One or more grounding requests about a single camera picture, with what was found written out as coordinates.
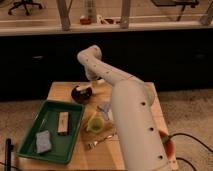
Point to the green plastic cup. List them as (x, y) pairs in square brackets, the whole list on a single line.
[(97, 125)]

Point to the green plastic tray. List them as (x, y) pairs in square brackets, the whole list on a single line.
[(47, 119)]

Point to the orange bowl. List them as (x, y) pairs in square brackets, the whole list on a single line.
[(167, 143)]

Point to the wooden table leg middle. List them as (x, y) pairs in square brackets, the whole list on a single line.
[(125, 13)]

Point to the black office chair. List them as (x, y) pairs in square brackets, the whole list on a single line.
[(24, 3)]

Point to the wooden table leg left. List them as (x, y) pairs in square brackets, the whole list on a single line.
[(64, 14)]

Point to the grey cloth piece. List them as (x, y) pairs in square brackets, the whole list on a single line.
[(104, 108)]

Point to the dark purple bowl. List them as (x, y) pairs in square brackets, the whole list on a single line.
[(81, 97)]

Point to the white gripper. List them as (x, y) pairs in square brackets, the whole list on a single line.
[(91, 76)]

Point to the red object on floor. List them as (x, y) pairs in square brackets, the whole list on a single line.
[(85, 21)]

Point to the wooden block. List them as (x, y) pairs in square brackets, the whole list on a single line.
[(63, 123)]

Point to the white handled dish brush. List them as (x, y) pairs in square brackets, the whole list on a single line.
[(90, 84)]

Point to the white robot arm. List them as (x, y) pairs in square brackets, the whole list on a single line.
[(131, 101)]

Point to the wooden table leg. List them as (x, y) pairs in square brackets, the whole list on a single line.
[(125, 13), (64, 14)]

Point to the black stand post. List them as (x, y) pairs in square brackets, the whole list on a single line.
[(8, 150)]

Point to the grey blue sponge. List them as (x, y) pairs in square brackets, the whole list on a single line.
[(43, 143)]

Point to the silver fork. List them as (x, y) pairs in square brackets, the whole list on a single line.
[(94, 143)]

